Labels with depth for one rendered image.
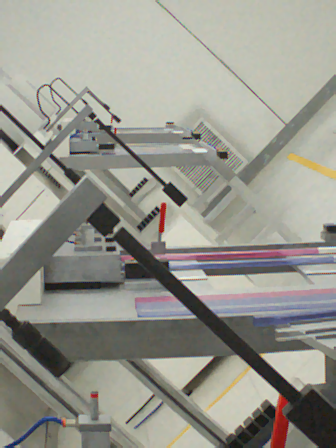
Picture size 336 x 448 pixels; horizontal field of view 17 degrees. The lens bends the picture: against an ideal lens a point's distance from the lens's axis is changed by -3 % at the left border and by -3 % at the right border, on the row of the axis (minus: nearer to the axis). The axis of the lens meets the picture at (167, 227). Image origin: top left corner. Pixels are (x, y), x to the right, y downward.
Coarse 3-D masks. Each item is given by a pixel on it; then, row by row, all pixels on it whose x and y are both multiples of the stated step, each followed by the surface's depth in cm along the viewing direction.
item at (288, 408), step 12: (312, 384) 60; (312, 396) 59; (324, 396) 60; (288, 408) 60; (300, 408) 59; (312, 408) 59; (324, 408) 59; (288, 420) 59; (300, 420) 59; (312, 420) 59; (324, 420) 59; (312, 432) 59; (324, 432) 60; (324, 444) 60
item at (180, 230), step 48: (0, 96) 523; (0, 144) 516; (96, 144) 551; (144, 144) 589; (192, 144) 583; (0, 192) 519; (48, 192) 520; (240, 192) 523; (144, 240) 561; (192, 240) 528; (288, 240) 602
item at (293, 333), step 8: (280, 328) 116; (288, 328) 116; (296, 328) 115; (304, 328) 115; (312, 328) 115; (320, 328) 116; (328, 328) 116; (280, 336) 115; (288, 336) 115; (296, 336) 115; (304, 336) 115; (312, 336) 115
